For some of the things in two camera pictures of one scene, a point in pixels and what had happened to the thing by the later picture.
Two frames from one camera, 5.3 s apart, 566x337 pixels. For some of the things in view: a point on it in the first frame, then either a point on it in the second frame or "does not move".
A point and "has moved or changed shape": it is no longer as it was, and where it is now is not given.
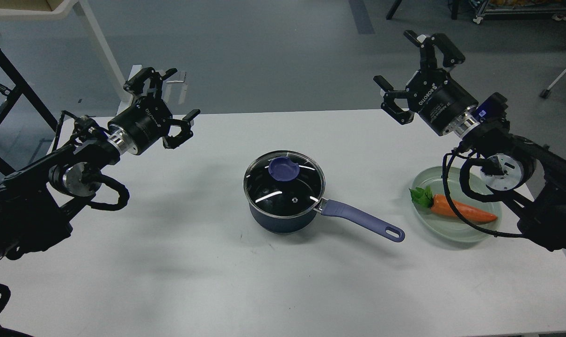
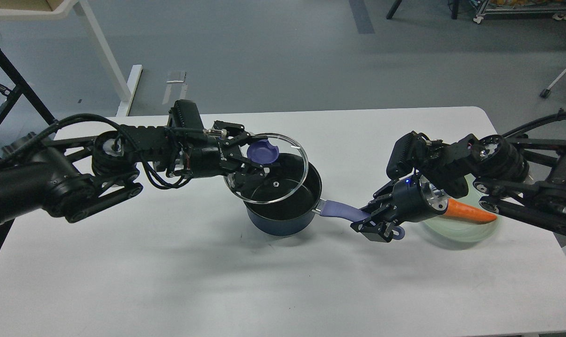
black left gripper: x=138 y=127 to x=212 y=158
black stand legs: x=455 y=5 does not move
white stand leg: x=546 y=92 does not move
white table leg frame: x=91 y=24 does not move
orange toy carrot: x=423 y=197 does not move
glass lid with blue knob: x=284 y=184 has moved or changed shape
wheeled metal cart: x=562 y=9 does not move
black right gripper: x=445 y=106 to x=412 y=199
